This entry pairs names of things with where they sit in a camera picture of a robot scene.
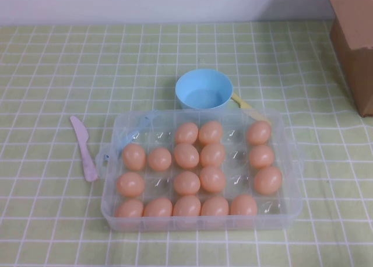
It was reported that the tan plastic egg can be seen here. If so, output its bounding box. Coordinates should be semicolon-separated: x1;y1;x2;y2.
200;196;230;217
117;172;146;198
254;166;283;195
114;199;145;218
174;143;200;168
174;122;199;145
200;142;226;168
199;166;227;193
249;145;275;168
122;143;147;171
173;194;202;217
174;171;201;196
198;121;224;145
247;121;272;146
142;197;174;218
147;147;173;171
230;194;258;216

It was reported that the clear plastic egg box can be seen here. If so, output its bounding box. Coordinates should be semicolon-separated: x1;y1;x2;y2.
95;108;304;232

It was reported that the brown cardboard box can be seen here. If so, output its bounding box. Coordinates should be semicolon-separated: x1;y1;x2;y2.
325;0;373;118

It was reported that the light blue plastic bowl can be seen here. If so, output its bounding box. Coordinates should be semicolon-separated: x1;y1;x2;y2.
175;69;234;110

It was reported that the yellow plastic knife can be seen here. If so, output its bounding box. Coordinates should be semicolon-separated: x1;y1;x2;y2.
230;93;272;125

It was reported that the pink plastic knife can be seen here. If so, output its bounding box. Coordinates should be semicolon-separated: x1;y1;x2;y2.
69;115;98;182

